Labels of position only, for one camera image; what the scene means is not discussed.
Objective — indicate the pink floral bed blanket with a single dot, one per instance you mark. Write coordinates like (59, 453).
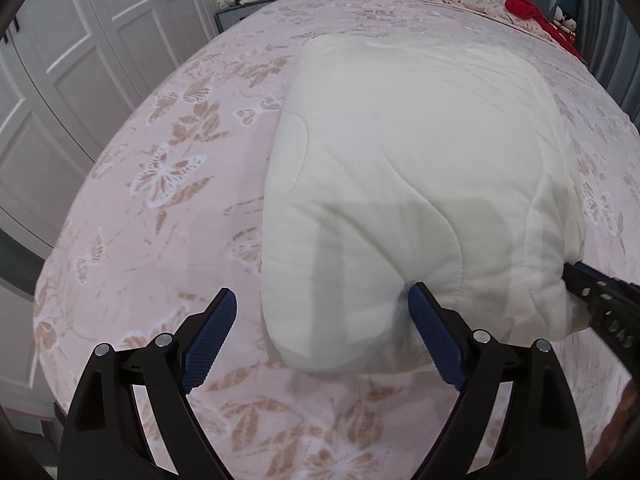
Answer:
(175, 210)

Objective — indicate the white panelled wardrobe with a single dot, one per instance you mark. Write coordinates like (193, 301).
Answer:
(75, 85)

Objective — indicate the grey-blue curtain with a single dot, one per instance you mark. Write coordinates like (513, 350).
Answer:
(615, 35)

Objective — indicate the dark nightstand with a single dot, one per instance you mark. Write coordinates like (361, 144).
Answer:
(235, 17)

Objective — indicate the cream quilted garment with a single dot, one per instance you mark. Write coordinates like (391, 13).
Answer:
(400, 160)

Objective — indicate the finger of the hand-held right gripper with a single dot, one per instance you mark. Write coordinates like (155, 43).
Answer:
(607, 295)

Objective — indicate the red plush toy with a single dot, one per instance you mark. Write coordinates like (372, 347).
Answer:
(525, 7)

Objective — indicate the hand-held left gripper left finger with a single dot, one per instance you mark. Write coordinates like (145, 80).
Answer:
(212, 340)

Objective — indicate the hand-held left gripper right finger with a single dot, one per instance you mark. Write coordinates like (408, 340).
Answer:
(435, 340)

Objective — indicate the small white doll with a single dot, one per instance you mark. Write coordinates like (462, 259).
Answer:
(565, 25)

